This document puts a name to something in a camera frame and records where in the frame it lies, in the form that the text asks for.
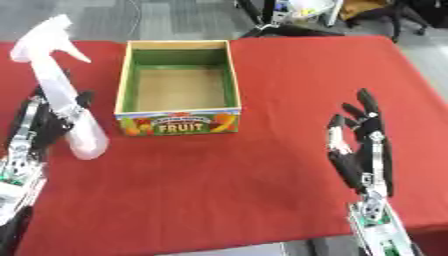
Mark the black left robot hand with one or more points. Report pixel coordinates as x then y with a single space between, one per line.
42 124

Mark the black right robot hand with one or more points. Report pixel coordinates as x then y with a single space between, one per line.
370 140

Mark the white spray bottle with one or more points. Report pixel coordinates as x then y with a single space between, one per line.
58 87

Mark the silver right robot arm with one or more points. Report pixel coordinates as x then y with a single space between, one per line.
380 224

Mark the cardboard box with green inside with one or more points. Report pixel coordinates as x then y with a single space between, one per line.
178 87

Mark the black office chair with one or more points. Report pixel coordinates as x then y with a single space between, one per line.
392 15

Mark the white machine with yellow parts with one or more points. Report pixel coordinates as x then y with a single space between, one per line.
305 9

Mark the black tripod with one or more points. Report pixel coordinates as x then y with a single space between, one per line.
274 20

